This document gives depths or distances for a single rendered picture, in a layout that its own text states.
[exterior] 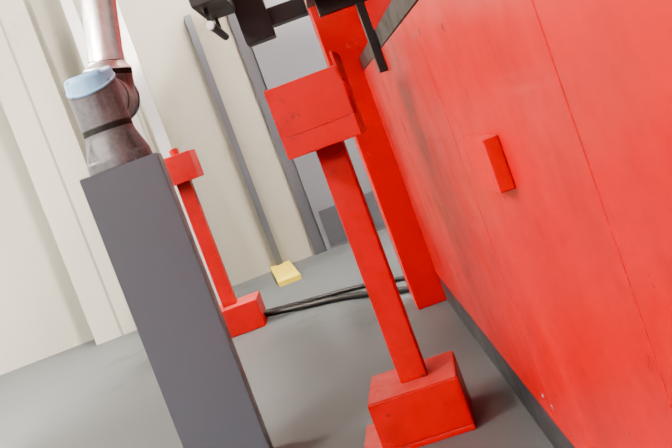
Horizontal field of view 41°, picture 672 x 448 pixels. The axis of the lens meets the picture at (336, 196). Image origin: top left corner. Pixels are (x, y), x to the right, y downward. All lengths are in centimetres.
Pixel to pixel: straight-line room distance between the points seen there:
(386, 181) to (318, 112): 124
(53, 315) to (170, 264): 347
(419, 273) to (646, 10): 260
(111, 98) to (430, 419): 99
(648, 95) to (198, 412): 165
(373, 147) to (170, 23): 259
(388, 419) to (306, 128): 63
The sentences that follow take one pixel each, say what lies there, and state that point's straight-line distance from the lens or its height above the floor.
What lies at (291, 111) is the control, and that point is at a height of 75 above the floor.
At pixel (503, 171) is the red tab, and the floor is 57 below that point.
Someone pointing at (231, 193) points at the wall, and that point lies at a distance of 537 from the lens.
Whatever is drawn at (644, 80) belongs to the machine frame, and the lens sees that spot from 60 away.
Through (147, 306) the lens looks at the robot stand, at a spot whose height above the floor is 46.
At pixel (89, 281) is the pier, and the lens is 517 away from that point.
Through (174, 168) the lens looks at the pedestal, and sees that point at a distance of 381.
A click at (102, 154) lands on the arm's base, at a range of 209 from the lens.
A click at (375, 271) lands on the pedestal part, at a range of 195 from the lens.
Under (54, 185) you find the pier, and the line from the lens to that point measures 516.
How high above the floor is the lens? 70
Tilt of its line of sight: 4 degrees down
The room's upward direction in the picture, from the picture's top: 20 degrees counter-clockwise
